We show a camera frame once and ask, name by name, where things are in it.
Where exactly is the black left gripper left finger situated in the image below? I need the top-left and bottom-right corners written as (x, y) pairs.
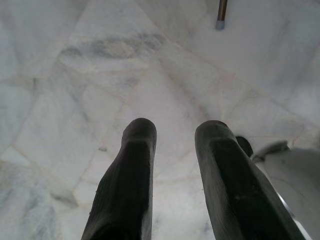
top-left (80, 118), bottom-right (158, 240)

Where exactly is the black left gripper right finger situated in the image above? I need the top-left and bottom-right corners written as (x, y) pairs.
top-left (194, 119), bottom-right (304, 240)

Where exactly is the brown chair leg grey cap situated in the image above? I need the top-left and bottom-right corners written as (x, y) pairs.
top-left (215, 0), bottom-right (227, 31)

